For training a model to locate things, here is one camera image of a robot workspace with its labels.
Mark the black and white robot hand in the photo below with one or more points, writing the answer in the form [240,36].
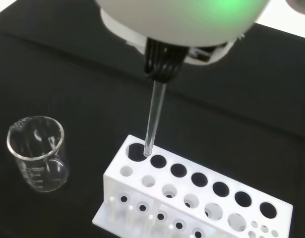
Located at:
[172,19]

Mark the white test tube rack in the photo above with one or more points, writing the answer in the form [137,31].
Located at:
[216,198]

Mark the black bench cloth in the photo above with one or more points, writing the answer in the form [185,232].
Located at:
[229,111]

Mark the clear glass beaker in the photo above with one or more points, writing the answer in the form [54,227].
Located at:
[38,171]

